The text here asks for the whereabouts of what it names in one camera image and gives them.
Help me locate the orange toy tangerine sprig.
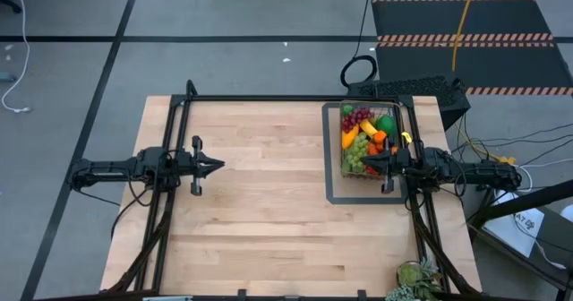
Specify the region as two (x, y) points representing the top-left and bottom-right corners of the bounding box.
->
(366, 129), (399, 157)

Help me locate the potted succulent plant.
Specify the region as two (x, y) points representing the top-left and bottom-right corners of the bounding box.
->
(384, 258), (445, 301)

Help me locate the black side stand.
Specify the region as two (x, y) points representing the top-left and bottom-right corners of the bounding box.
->
(469, 178), (573, 293)

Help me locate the yellow toy banana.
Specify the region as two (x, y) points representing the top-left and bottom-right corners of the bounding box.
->
(359, 119), (380, 139)

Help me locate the copper wire basket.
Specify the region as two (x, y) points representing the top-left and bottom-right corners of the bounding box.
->
(338, 99), (406, 180)

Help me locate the white label sheet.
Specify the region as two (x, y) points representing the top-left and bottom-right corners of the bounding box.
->
(483, 206), (545, 258)

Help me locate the grey black-bordered placemat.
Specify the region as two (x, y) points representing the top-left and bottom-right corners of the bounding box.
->
(321, 100), (410, 205)

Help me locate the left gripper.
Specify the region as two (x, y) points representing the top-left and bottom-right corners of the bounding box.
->
(177, 135), (226, 197)

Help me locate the yellow hanging cable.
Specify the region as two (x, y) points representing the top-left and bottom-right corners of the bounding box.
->
(450, 0), (479, 73)

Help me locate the black computer case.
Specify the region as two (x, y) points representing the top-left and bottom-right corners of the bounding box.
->
(346, 75), (472, 132)

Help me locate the white floor cable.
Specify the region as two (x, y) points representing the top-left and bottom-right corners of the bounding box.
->
(0, 0), (32, 114)

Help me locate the black hazard-striped floor mat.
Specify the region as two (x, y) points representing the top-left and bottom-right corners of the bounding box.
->
(371, 0), (573, 97)

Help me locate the purple toy grape bunch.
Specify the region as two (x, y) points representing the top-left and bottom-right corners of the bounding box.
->
(340, 107), (376, 134)

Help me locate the yellow orange toy mango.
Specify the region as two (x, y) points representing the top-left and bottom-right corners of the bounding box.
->
(341, 125), (361, 150)

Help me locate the black aluminium table frame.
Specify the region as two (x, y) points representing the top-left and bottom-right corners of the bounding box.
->
(107, 79), (483, 301)

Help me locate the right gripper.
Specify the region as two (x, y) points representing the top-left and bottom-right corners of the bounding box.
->
(360, 137), (424, 194)

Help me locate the thin yellow floor cable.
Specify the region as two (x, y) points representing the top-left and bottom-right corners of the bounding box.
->
(455, 124), (502, 159)

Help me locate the green toy grape bunch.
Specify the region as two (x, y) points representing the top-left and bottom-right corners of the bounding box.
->
(341, 132), (371, 175)

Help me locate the black hanging cable coil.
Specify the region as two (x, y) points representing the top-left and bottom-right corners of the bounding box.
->
(339, 0), (379, 89)

